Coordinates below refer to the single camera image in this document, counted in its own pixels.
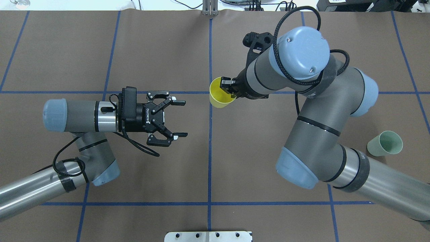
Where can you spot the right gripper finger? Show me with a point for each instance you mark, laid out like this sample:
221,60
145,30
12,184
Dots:
232,92
226,82

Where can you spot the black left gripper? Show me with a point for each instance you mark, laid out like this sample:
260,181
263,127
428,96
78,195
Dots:
142,116

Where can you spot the yellow cup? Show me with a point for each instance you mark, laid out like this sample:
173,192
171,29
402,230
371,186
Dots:
217,96

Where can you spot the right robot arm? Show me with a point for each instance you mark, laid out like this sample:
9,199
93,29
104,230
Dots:
301,60

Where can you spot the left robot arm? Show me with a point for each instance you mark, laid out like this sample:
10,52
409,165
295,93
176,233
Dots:
88,158

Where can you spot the light green cup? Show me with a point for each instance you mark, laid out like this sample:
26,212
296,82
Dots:
386,143

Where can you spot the brown table mat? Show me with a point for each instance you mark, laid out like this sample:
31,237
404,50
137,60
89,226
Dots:
221,177

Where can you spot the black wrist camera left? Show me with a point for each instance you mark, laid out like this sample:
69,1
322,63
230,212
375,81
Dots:
129,104

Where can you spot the silver camera pole bracket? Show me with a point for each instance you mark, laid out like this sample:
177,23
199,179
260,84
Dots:
210,7

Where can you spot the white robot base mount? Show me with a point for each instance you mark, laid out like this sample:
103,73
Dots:
208,236

